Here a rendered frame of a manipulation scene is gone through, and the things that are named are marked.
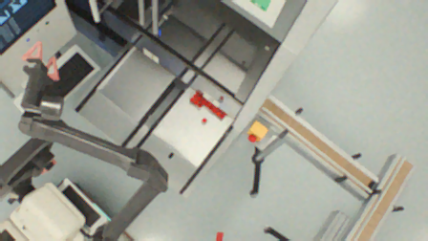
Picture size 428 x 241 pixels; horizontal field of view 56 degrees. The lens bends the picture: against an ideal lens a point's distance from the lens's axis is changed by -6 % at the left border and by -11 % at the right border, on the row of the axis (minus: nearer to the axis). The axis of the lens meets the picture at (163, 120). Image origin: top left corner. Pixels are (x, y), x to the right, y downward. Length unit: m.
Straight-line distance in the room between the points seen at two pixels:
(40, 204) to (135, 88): 0.83
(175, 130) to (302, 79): 1.44
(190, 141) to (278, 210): 1.14
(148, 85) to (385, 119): 1.95
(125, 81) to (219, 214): 1.20
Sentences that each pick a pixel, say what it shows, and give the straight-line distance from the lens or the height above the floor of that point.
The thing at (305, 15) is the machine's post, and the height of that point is 1.98.
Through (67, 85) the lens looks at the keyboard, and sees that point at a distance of 2.20.
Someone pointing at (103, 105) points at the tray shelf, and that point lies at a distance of 2.08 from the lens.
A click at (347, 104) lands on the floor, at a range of 3.30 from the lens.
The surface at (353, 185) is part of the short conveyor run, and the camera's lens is 2.14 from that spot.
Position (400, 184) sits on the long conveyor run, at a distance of 2.27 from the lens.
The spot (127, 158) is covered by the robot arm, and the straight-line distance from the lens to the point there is 1.32.
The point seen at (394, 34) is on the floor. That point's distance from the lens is 3.72.
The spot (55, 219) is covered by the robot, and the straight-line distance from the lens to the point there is 1.53.
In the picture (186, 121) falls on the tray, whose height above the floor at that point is 0.88.
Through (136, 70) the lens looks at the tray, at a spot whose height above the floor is 0.88.
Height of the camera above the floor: 2.86
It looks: 75 degrees down
